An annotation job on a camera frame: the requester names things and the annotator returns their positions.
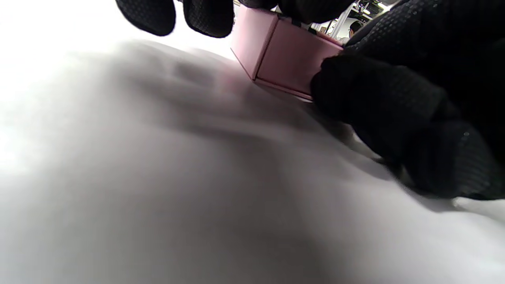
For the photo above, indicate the person's left hand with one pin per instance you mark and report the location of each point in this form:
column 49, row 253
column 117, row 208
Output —
column 414, row 98

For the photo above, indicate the pink floral box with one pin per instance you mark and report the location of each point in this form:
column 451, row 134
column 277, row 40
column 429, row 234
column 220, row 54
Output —
column 288, row 59

